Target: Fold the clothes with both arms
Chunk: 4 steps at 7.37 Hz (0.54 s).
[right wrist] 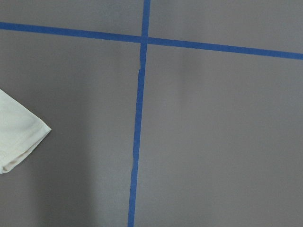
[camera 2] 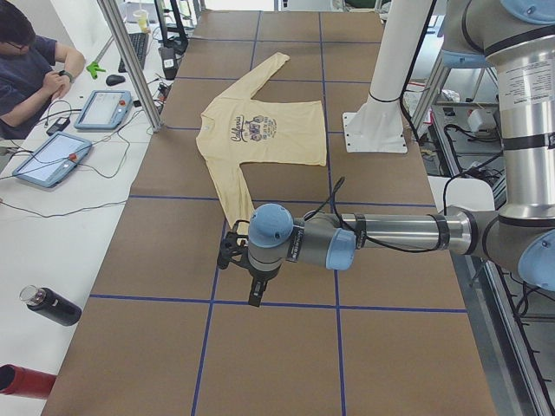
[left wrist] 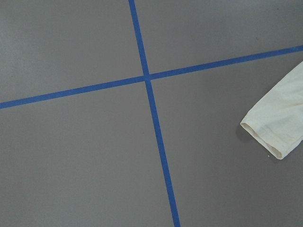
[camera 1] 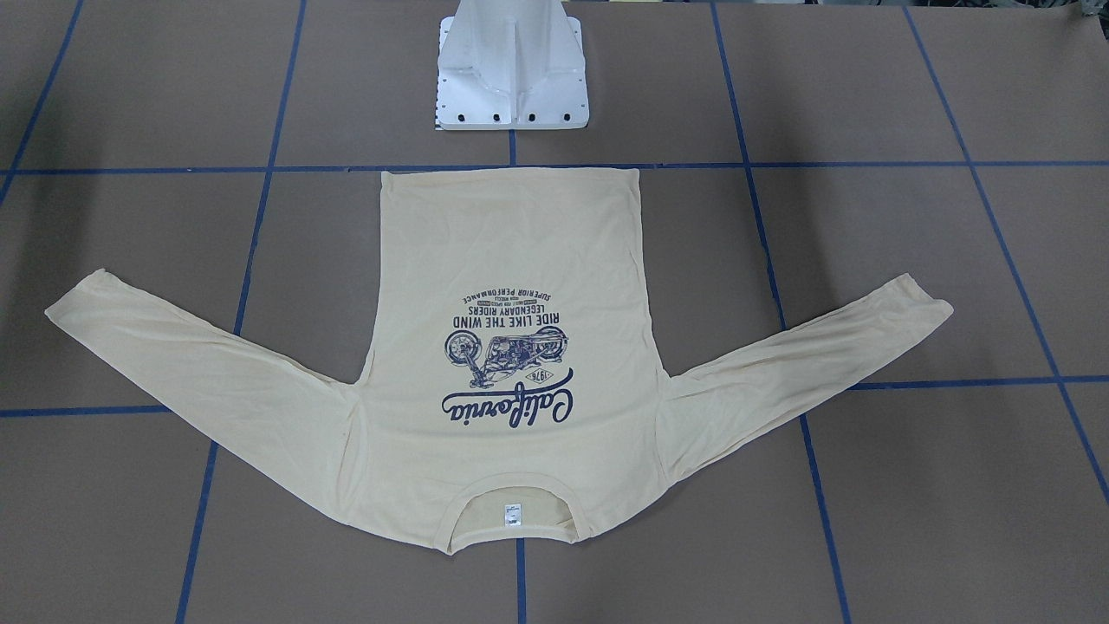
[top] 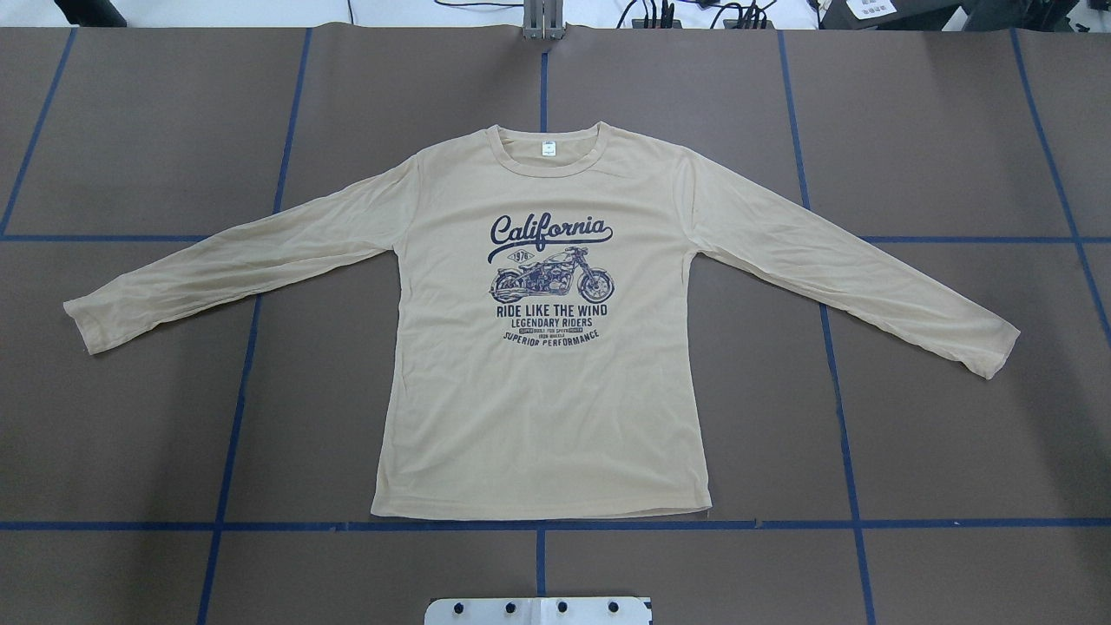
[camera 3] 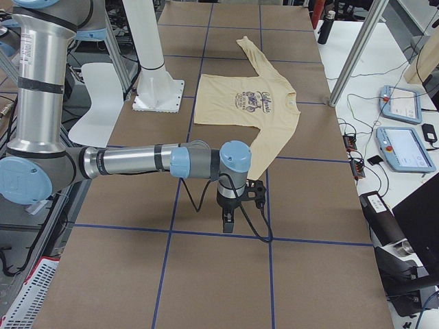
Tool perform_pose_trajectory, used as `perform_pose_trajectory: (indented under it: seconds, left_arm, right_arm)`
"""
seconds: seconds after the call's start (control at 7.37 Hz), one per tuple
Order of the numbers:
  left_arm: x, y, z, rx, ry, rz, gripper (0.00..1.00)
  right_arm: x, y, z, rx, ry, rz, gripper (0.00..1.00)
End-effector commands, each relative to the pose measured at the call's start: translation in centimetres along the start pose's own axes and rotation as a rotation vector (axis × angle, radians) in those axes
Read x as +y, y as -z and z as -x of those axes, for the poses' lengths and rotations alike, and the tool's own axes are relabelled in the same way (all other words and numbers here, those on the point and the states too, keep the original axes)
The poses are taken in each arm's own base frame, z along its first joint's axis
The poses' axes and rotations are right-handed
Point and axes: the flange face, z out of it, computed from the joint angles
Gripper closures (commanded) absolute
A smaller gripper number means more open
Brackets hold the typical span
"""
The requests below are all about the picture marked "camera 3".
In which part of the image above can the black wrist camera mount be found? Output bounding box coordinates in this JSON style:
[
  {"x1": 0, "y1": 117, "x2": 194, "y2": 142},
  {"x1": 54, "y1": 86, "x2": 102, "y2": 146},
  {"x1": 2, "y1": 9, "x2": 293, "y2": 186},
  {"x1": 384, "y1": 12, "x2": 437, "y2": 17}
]
[{"x1": 241, "y1": 180, "x2": 266, "y2": 210}]

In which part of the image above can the black water bottle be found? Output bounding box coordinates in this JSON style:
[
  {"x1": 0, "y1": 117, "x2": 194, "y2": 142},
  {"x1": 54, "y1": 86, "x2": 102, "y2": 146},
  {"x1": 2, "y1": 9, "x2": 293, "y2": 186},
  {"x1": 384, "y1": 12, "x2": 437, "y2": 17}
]
[{"x1": 318, "y1": 10, "x2": 336, "y2": 45}]

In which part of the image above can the black monitor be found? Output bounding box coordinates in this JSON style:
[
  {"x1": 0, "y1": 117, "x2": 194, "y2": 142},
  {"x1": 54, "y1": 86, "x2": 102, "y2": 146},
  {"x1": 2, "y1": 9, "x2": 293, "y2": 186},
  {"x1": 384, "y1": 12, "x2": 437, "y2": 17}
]
[{"x1": 392, "y1": 175, "x2": 438, "y2": 271}]

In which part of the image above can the black power adapter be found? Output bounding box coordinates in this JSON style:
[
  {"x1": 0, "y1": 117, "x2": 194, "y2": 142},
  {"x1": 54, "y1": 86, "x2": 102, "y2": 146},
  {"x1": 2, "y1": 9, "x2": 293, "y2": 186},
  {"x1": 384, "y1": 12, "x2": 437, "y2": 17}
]
[{"x1": 421, "y1": 123, "x2": 438, "y2": 143}]

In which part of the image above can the red cylinder bottle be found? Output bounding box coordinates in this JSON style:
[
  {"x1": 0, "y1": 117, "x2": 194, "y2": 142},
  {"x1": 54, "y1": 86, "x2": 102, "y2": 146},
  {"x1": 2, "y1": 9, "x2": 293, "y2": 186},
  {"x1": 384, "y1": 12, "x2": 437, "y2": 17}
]
[{"x1": 311, "y1": 0, "x2": 325, "y2": 29}]

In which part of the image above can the white plastic chair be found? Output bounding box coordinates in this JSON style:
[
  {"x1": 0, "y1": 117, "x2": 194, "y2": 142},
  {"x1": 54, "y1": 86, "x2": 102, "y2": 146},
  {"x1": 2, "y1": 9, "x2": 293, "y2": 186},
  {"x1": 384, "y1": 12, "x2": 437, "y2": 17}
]
[{"x1": 69, "y1": 62, "x2": 124, "y2": 148}]

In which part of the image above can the white perforated basket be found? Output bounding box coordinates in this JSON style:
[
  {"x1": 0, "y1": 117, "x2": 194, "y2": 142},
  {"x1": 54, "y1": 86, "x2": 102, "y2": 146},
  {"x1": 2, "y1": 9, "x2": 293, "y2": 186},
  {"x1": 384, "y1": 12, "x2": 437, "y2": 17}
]
[{"x1": 1, "y1": 256, "x2": 60, "y2": 329}]

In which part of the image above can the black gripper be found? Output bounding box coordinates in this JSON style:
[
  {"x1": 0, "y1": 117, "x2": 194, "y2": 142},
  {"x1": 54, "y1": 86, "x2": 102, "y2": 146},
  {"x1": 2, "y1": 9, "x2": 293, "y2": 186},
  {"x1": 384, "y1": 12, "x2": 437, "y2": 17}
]
[{"x1": 217, "y1": 185, "x2": 245, "y2": 233}]

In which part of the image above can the blue teach pendant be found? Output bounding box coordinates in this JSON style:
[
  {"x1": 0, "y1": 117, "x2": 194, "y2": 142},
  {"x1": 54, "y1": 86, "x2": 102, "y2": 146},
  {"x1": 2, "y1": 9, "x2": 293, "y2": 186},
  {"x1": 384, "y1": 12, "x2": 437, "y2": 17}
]
[
  {"x1": 379, "y1": 85, "x2": 422, "y2": 125},
  {"x1": 375, "y1": 127, "x2": 436, "y2": 173}
]

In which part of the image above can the far blue teach pendant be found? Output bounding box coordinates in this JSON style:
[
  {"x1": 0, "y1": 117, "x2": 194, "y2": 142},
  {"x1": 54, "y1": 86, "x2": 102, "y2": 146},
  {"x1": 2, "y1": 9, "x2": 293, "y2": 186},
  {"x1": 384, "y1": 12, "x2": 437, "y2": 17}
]
[{"x1": 379, "y1": 85, "x2": 422, "y2": 125}]

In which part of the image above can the cream long-sleeve graphic shirt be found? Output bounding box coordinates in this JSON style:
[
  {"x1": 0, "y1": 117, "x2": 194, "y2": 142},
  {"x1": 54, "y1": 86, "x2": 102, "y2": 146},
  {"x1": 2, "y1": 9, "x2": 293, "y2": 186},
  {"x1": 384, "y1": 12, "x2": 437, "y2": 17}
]
[{"x1": 194, "y1": 36, "x2": 300, "y2": 180}]

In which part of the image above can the white camera pole with base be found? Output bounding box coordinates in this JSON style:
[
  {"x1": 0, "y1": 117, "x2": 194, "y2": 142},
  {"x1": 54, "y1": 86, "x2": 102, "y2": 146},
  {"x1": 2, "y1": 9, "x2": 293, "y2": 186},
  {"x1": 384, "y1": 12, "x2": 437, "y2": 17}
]
[{"x1": 123, "y1": 0, "x2": 185, "y2": 113}]

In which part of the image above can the aluminium frame post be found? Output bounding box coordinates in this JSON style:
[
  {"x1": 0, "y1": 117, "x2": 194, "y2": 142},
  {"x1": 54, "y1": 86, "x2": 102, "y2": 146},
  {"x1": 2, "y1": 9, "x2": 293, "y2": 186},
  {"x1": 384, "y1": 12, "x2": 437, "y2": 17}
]
[{"x1": 329, "y1": 0, "x2": 389, "y2": 107}]

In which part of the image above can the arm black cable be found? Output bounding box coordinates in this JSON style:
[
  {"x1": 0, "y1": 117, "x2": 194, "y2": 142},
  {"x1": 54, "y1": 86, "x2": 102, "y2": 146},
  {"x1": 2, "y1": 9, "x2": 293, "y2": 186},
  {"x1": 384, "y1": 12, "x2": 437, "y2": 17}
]
[{"x1": 180, "y1": 173, "x2": 274, "y2": 244}]

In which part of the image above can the wooden beam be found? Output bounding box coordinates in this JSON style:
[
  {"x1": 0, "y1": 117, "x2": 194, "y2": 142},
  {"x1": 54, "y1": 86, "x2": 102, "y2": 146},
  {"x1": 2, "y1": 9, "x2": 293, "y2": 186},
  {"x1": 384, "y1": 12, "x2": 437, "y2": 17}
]
[{"x1": 404, "y1": 14, "x2": 438, "y2": 84}]

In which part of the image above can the near blue teach pendant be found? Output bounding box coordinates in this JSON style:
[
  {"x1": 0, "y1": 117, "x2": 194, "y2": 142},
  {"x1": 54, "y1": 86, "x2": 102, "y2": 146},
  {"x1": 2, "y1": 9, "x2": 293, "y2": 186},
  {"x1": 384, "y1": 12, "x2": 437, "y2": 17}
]
[{"x1": 375, "y1": 127, "x2": 436, "y2": 173}]

